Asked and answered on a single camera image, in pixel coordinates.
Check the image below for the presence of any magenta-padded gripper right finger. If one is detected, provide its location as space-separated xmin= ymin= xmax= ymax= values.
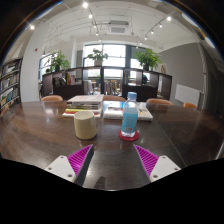
xmin=133 ymin=144 xmax=182 ymax=184

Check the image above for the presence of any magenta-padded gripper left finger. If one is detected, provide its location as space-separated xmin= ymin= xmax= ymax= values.
xmin=44 ymin=143 xmax=96 ymax=187

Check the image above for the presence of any clear water bottle blue cap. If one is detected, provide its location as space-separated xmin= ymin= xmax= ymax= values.
xmin=120 ymin=91 xmax=140 ymax=138

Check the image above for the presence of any cream cup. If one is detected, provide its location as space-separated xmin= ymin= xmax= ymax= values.
xmin=73 ymin=110 xmax=98 ymax=141

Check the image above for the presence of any flat round red coaster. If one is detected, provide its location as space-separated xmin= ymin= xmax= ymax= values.
xmin=118 ymin=129 xmax=140 ymax=142

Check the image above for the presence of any group of orange chairs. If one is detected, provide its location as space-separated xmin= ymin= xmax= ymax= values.
xmin=40 ymin=94 xmax=198 ymax=110

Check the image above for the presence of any stack of books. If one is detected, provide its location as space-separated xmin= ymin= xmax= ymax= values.
xmin=62 ymin=94 xmax=105 ymax=119

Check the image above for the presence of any flat white book blue patch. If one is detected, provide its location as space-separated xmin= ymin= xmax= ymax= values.
xmin=102 ymin=100 xmax=154 ymax=122

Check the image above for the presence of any low dark shelf unit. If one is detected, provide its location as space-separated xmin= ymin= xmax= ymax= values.
xmin=41 ymin=65 xmax=173 ymax=103

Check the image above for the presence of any tall dark bookshelf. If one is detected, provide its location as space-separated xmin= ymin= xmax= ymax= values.
xmin=0 ymin=56 xmax=24 ymax=116

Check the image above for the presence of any potted plant with drooping leaves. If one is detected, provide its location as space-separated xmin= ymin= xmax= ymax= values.
xmin=49 ymin=49 xmax=71 ymax=73

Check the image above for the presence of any bushy potted plant dark pot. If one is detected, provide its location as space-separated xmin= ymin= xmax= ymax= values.
xmin=133 ymin=48 xmax=163 ymax=72

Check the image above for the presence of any potted plant in white pot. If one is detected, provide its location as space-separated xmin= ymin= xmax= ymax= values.
xmin=85 ymin=48 xmax=109 ymax=67

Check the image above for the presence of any ceiling air conditioner unit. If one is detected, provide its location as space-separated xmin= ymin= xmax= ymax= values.
xmin=107 ymin=19 xmax=130 ymax=35

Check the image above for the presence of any group of ceiling spot lights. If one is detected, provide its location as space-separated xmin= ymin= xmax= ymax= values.
xmin=29 ymin=1 xmax=174 ymax=48

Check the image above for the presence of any white wall radiator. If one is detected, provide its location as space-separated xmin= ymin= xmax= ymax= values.
xmin=174 ymin=83 xmax=202 ymax=107

